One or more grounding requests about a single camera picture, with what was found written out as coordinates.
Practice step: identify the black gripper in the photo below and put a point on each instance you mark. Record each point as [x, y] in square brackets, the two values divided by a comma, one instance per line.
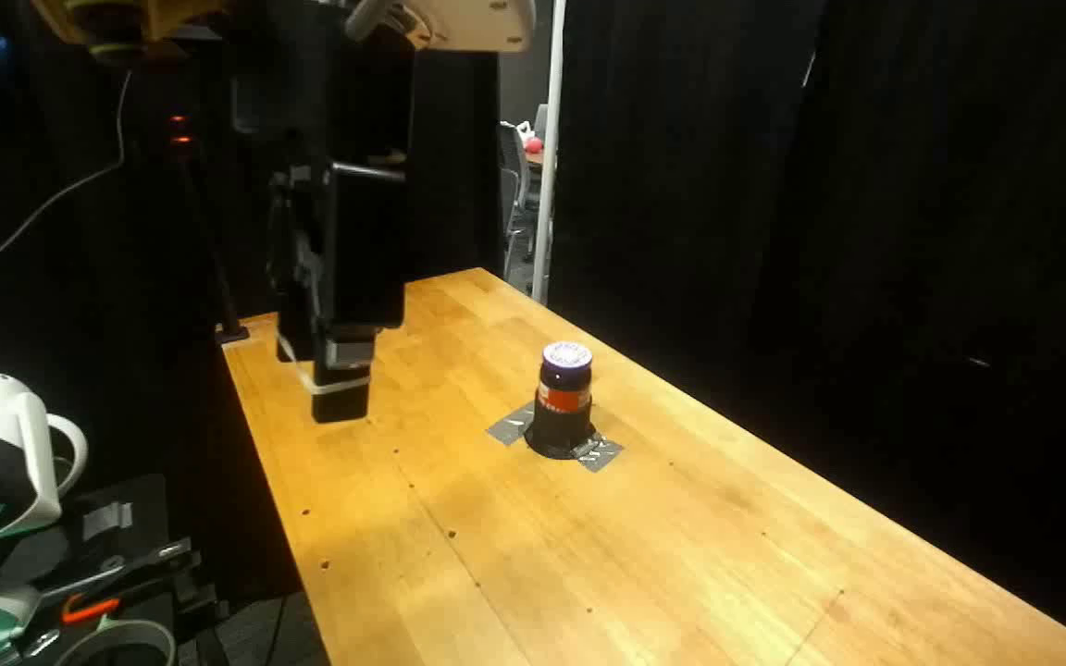
[333, 269]

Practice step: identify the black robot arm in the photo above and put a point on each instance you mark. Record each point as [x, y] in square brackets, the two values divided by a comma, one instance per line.
[332, 105]

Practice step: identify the black upside-down cup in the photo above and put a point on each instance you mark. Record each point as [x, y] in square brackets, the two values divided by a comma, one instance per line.
[561, 402]

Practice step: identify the white vertical pole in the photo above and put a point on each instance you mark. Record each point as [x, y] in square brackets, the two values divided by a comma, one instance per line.
[549, 159]

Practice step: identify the beige overhead equipment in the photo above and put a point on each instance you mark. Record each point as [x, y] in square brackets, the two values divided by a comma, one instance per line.
[408, 28]

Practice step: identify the black curtain backdrop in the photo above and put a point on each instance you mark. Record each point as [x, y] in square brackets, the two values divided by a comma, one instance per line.
[845, 228]

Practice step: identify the grey duct tape strip left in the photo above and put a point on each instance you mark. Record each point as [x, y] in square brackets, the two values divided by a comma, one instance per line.
[512, 428]

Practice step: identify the grey duct tape strip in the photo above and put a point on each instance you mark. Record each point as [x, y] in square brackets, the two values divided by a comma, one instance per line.
[512, 428]
[596, 454]

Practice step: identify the grey duct tape strip right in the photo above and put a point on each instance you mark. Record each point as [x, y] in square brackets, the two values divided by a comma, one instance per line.
[596, 454]

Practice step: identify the black camera tripod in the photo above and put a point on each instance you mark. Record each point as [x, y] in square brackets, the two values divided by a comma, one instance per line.
[190, 175]

